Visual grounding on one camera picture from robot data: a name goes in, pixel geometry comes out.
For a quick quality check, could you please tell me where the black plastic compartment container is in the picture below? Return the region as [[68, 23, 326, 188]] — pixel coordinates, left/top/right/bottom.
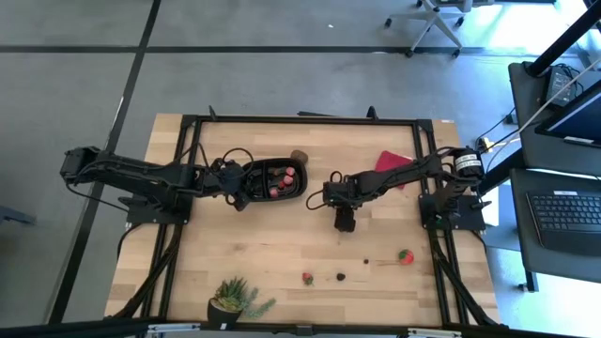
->
[[239, 158, 309, 203]]

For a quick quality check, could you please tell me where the black desk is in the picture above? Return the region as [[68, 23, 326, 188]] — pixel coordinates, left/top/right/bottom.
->
[[510, 167, 601, 285], [508, 60, 601, 173]]

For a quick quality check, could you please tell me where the red folded cloth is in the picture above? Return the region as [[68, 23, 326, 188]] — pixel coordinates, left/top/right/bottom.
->
[[374, 150, 417, 190]]

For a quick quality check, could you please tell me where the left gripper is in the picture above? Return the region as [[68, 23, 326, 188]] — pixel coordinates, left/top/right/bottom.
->
[[204, 157, 253, 212]]

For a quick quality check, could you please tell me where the black camera rig beam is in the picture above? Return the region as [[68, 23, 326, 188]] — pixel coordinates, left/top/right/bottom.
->
[[0, 316, 601, 338]]

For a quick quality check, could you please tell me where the succulent plant black pot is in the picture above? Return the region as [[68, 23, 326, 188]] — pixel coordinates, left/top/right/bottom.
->
[[205, 276, 277, 325]]

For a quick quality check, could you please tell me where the white cable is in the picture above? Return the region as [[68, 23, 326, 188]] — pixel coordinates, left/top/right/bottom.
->
[[516, 55, 601, 137]]

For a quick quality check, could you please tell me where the office chair base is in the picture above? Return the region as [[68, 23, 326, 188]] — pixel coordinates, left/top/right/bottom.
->
[[384, 0, 497, 60]]

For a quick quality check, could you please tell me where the grey floor object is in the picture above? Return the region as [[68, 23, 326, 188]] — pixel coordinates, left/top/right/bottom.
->
[[0, 205, 37, 226]]

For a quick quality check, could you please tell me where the black keyboard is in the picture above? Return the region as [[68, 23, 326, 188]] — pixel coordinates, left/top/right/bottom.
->
[[525, 190, 601, 257]]

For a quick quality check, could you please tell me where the black aluminium table frame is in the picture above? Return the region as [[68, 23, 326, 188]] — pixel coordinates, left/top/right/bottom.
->
[[105, 105, 509, 330]]

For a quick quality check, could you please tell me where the black diagonal strut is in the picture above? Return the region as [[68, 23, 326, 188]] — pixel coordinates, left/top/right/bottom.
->
[[473, 149, 527, 192]]

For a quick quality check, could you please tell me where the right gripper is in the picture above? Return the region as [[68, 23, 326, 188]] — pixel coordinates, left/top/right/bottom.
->
[[321, 180, 362, 234]]

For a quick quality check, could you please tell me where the black diagonal pole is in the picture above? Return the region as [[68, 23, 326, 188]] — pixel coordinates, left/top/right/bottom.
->
[[525, 0, 601, 79]]

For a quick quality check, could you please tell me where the black power adapter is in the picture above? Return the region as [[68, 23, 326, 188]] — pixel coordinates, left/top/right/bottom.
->
[[544, 65, 583, 107]]

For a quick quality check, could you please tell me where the desk monitor screen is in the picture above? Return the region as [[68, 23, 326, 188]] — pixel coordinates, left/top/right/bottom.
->
[[534, 79, 601, 149]]

